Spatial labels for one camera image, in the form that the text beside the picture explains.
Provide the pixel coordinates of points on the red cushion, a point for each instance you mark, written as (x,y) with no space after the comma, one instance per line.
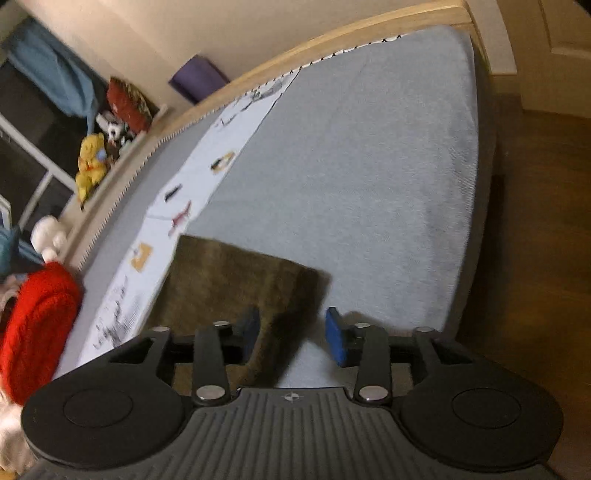
(129,104)

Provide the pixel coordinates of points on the white soft toy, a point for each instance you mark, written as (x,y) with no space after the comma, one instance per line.
(48,237)

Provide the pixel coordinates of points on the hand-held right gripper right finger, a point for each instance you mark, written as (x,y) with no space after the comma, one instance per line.
(335,337)

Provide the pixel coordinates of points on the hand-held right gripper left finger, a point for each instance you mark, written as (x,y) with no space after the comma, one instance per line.
(248,330)

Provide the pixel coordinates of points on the yellow plush toy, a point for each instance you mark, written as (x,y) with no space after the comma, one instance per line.
(92,166)

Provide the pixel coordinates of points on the window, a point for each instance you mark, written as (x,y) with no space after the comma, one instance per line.
(27,147)

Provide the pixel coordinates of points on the panda plush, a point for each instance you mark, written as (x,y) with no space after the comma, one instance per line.
(113,129)

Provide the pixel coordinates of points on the red folded blanket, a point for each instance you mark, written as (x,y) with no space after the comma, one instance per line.
(39,332)

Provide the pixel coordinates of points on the white folded blanket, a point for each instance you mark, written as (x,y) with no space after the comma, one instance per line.
(9,434)

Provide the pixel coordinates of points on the white door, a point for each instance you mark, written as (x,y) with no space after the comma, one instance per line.
(558,50)

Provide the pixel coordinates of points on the blue curtain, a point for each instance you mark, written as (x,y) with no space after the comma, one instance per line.
(55,69)

